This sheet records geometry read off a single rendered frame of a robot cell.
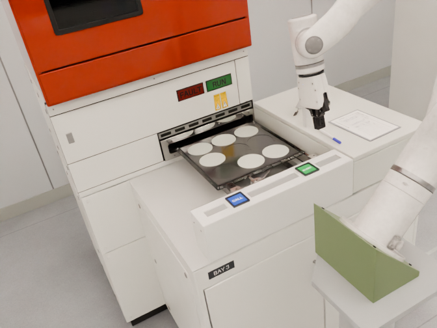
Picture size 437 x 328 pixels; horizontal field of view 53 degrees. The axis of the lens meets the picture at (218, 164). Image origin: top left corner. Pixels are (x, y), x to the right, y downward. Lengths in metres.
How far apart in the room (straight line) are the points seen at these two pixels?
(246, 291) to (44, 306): 1.44
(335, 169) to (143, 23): 0.81
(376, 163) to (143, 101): 0.88
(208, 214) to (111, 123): 0.60
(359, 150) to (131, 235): 1.02
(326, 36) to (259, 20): 2.45
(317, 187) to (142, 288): 1.07
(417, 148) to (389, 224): 0.20
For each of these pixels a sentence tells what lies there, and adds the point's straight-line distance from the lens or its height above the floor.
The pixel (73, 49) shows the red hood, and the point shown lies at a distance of 1.55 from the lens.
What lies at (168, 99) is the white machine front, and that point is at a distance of 1.74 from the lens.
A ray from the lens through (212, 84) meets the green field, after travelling 1.80.
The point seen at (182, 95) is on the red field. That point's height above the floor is 1.10.
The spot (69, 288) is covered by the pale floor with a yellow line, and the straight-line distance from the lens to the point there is 2.68.
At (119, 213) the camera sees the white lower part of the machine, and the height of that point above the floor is 0.68.
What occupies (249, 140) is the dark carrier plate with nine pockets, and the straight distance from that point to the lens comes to 1.76.
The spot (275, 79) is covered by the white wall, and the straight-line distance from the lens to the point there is 3.86.
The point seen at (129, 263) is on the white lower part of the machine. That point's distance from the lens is 2.04.
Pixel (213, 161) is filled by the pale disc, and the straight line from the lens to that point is 1.65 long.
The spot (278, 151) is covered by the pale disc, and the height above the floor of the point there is 0.90.
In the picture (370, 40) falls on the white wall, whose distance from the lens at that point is 4.48.
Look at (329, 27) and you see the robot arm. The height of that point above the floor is 1.41.
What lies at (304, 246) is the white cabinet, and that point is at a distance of 1.53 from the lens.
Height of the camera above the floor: 1.73
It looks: 31 degrees down
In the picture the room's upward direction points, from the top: 9 degrees counter-clockwise
